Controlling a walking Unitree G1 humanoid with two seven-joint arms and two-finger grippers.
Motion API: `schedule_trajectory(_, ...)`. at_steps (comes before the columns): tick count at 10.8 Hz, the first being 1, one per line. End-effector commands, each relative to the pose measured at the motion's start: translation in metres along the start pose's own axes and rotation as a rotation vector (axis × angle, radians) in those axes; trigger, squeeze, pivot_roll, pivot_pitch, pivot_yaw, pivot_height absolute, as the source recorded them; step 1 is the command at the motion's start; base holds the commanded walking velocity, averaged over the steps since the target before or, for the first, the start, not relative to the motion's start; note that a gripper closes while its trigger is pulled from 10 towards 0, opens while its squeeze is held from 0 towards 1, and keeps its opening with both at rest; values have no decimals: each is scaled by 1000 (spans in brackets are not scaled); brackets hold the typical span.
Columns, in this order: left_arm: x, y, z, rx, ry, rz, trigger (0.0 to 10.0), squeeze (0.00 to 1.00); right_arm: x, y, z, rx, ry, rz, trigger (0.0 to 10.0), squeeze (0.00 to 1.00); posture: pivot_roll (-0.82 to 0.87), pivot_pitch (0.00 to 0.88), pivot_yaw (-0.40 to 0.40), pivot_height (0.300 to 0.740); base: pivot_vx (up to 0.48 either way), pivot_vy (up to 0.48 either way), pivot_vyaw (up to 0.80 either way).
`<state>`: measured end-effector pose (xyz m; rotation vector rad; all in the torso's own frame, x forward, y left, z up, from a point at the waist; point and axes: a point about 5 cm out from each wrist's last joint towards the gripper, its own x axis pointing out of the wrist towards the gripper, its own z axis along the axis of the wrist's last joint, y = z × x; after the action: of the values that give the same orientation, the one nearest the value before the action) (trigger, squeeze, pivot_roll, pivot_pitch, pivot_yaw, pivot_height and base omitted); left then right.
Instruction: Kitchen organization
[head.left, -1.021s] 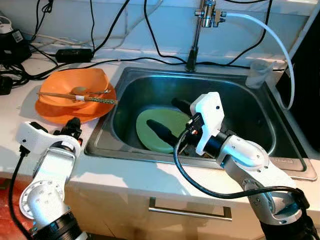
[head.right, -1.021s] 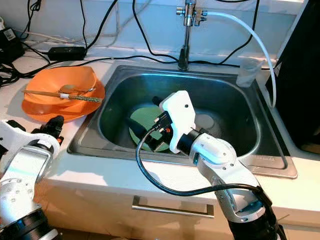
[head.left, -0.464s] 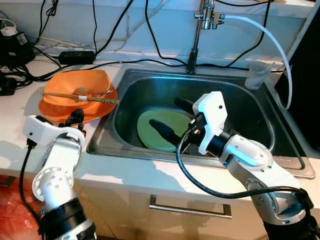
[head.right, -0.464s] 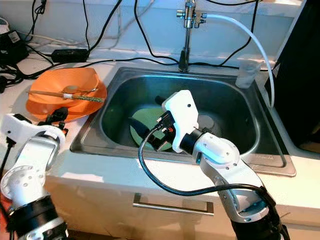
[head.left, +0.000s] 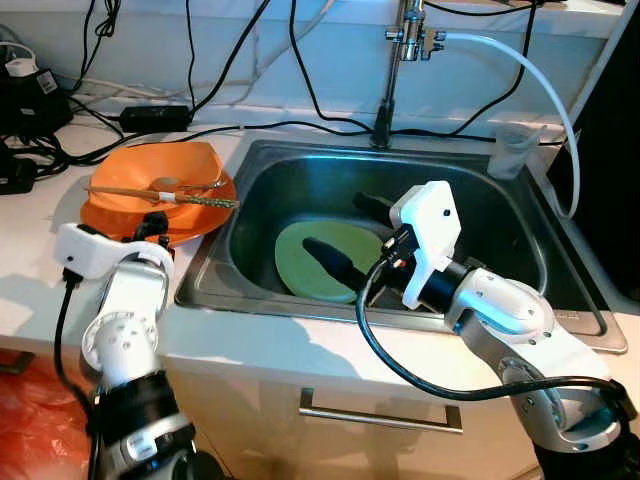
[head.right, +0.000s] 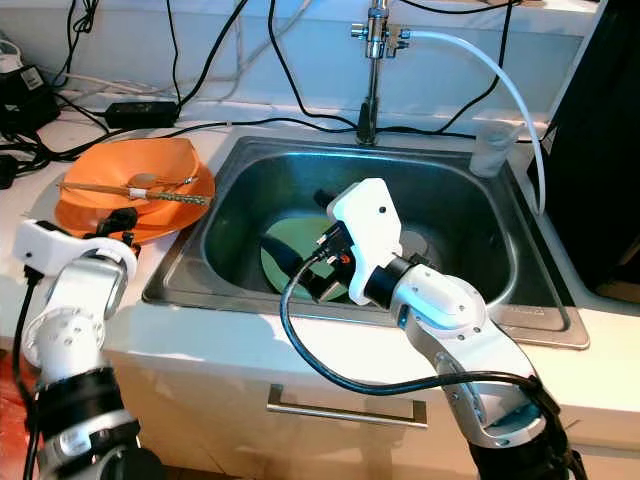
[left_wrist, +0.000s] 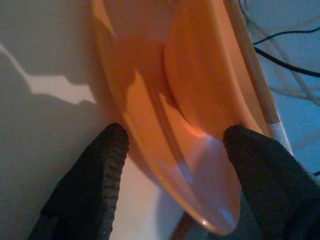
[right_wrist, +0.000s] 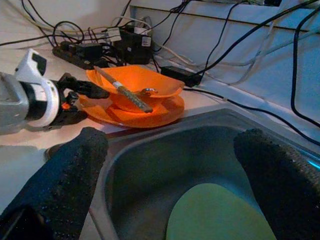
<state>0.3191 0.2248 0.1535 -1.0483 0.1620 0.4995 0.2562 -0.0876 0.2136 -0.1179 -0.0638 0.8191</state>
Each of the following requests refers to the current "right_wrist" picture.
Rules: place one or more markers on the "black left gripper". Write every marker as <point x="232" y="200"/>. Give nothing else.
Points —
<point x="72" y="116"/>

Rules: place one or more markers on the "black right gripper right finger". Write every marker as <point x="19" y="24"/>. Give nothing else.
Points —
<point x="287" y="195"/>

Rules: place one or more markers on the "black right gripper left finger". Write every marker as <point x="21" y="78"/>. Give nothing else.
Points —
<point x="70" y="175"/>

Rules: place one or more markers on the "orange bowl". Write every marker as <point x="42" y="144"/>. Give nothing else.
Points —
<point x="140" y="77"/>

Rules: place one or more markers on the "orange plate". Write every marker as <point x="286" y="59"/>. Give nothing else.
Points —
<point x="150" y="117"/>

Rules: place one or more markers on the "black power strip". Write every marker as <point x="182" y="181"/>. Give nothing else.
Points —
<point x="75" y="55"/>

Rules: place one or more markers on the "black charger block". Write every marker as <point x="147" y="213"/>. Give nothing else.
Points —
<point x="135" y="47"/>

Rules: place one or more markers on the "green plate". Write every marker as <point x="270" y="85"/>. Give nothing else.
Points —
<point x="212" y="215"/>

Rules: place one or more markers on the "black power adapter brick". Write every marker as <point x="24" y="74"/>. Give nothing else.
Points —
<point x="180" y="75"/>

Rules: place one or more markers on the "stainless steel sink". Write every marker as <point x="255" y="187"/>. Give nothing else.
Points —
<point x="162" y="162"/>

